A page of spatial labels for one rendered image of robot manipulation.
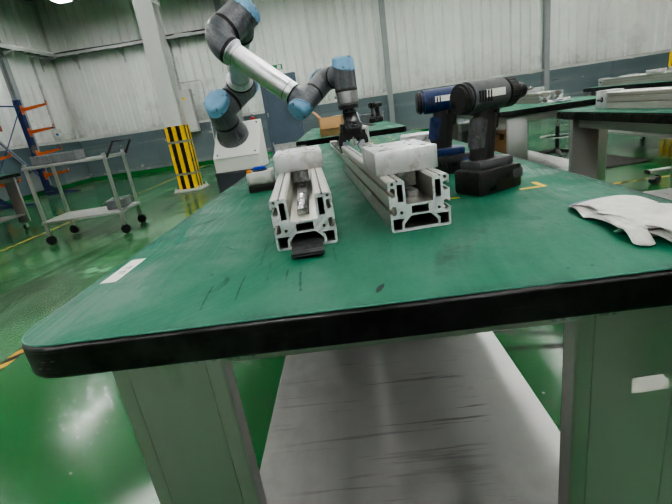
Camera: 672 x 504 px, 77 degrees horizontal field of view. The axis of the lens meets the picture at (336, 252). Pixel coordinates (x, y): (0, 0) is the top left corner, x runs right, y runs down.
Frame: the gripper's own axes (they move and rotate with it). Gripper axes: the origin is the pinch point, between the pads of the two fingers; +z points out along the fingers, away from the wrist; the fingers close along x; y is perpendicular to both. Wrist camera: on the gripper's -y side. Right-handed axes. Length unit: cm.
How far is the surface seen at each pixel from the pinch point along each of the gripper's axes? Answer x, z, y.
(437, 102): -17.9, -17.2, -40.9
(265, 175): 30.2, -3.4, -21.8
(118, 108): 517, -104, 1151
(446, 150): -19.4, -5.0, -41.0
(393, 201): 4, -4, -86
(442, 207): -4, -2, -86
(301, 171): 19, -7, -52
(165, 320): 36, 1, -106
